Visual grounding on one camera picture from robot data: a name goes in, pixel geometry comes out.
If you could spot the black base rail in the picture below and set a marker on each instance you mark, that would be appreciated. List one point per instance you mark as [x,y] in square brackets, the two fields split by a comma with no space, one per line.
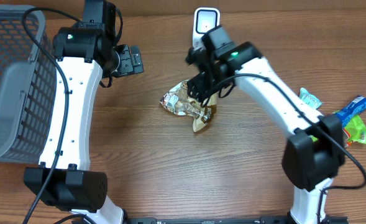
[261,220]

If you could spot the green snack bag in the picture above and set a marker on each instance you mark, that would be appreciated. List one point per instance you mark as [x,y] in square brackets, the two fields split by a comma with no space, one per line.
[354,130]

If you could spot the brown white pastry wrapper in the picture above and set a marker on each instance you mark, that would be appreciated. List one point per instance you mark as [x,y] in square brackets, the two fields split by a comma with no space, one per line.
[177,101]

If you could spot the blue Oreo cookie pack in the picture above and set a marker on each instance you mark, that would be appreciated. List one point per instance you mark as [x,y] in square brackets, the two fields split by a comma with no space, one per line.
[355,107]

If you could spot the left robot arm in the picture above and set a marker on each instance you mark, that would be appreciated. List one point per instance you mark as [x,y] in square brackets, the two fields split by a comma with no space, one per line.
[83,55]

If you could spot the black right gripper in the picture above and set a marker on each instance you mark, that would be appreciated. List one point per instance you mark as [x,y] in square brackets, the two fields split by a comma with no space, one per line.
[201,87]

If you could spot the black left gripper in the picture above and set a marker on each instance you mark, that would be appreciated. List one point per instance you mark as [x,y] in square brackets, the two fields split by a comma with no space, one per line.
[132,63]

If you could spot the teal wet wipes pack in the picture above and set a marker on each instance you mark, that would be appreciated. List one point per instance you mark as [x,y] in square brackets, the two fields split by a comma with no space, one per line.
[309,99]

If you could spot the white barcode scanner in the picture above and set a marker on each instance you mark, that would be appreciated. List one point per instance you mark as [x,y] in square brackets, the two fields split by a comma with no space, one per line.
[205,19]

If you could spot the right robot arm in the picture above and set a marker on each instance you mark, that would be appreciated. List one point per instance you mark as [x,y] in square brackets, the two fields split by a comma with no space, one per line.
[314,142]

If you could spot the grey plastic mesh basket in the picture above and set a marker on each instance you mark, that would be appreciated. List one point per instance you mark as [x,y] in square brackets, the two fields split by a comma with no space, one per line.
[27,85]

